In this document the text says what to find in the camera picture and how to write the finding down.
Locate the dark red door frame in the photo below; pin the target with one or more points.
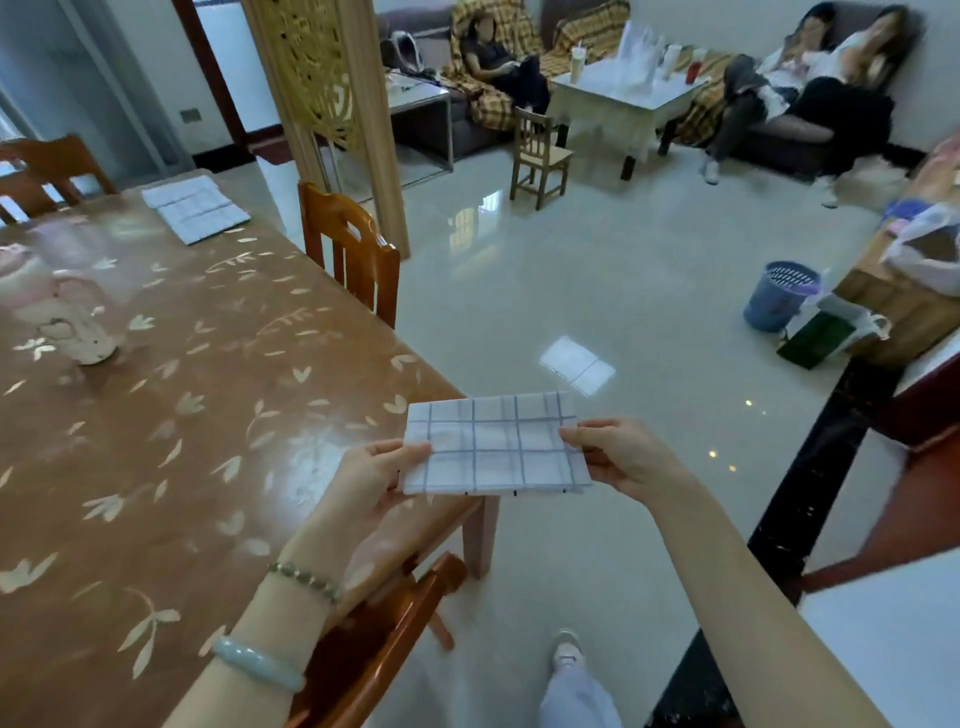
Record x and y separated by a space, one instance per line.
214 75

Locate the cream bottle with pink lid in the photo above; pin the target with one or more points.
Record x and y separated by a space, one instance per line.
67 322

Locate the person's left forearm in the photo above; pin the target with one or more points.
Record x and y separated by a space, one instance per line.
255 660

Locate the dark green bag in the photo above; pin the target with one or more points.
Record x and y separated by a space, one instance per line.
814 341

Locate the yellow plaid blanket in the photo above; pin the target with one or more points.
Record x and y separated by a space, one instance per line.
705 105
592 30

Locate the white paper bag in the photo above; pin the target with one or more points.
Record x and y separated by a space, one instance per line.
855 322

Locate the grey sofa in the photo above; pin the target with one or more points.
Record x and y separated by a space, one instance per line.
427 22

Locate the wooden dining chair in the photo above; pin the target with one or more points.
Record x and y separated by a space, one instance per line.
52 165
352 247
375 645

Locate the grey coffee table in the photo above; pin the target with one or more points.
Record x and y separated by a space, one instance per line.
424 94

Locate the white grey device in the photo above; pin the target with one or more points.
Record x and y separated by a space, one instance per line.
405 52

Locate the pale jade bangle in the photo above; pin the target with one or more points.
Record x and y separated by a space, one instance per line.
255 664

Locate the white shoe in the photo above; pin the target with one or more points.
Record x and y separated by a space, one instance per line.
568 649

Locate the white black-grid napkin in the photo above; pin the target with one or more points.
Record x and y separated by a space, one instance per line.
495 450
176 184
206 223
187 201

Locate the white coffee table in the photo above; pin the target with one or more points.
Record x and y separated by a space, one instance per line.
622 105

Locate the dark red door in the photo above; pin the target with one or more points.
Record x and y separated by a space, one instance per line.
900 510

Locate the blue plastic bin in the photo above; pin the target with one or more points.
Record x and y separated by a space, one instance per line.
776 300

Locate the brown floral wooden table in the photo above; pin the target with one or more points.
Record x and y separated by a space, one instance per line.
187 450

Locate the person's left hand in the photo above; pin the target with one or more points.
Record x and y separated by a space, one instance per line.
352 502

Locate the pale wooden chair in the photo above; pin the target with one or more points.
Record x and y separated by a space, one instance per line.
536 150

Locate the grey metal door frame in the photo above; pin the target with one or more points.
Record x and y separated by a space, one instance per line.
90 75

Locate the clear plastic bag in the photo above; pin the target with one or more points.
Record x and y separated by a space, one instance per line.
637 60

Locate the dark sofa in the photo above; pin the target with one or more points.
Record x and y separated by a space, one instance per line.
787 142

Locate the low wooden cabinet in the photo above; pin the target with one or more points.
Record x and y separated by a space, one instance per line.
900 315

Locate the white plastic bag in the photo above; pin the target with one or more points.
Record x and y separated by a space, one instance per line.
930 255

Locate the person's grey trousers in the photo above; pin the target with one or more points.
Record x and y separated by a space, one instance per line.
577 701

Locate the grey wall socket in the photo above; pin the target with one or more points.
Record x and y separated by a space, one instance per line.
191 115

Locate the person's right forearm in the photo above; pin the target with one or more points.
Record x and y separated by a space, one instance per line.
750 622

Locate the white cup with straw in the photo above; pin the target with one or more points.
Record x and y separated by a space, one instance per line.
576 64

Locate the person's right hand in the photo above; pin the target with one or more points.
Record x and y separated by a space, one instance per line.
637 465

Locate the red cup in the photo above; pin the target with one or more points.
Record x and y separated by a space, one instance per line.
692 73

